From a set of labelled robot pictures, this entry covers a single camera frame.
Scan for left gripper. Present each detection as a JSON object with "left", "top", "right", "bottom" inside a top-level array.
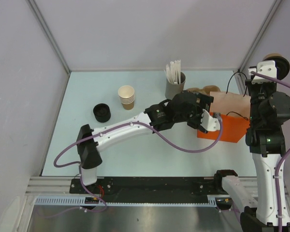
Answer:
[{"left": 174, "top": 93, "right": 214, "bottom": 131}]

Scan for orange paper bag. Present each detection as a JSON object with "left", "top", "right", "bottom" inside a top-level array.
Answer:
[{"left": 209, "top": 91, "right": 250, "bottom": 143}]

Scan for single brown paper cup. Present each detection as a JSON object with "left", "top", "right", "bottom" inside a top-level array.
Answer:
[{"left": 262, "top": 53, "right": 281, "bottom": 61}]

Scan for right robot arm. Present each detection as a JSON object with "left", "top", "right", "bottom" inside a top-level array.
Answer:
[{"left": 213, "top": 80, "right": 290, "bottom": 232}]

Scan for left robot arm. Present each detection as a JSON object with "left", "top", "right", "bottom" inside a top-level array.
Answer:
[{"left": 77, "top": 90, "right": 221, "bottom": 193}]

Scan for remaining cardboard cup carrier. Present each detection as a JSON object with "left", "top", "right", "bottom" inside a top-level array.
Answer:
[{"left": 186, "top": 85, "right": 220, "bottom": 95}]

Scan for grey cylindrical holder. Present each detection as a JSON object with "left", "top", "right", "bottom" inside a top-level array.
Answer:
[{"left": 165, "top": 72, "right": 186, "bottom": 100}]

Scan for stack of brown paper cups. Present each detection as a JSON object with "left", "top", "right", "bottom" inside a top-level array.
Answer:
[{"left": 118, "top": 85, "right": 135, "bottom": 110}]

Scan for stack of black lids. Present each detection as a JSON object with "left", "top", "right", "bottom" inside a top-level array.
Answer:
[{"left": 93, "top": 103, "right": 111, "bottom": 123}]

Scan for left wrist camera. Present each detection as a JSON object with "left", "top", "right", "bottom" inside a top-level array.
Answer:
[{"left": 200, "top": 109, "right": 222, "bottom": 133}]

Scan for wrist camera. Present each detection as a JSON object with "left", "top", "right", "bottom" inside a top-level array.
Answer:
[
  {"left": 248, "top": 60, "right": 277, "bottom": 85},
  {"left": 200, "top": 109, "right": 222, "bottom": 133}
]

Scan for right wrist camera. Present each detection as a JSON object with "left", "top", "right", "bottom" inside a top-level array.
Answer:
[{"left": 248, "top": 60, "right": 277, "bottom": 85}]

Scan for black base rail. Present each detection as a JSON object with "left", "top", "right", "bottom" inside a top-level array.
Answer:
[{"left": 70, "top": 176, "right": 223, "bottom": 205}]

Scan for white slotted cable duct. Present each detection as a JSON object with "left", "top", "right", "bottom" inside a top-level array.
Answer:
[{"left": 35, "top": 196, "right": 231, "bottom": 207}]

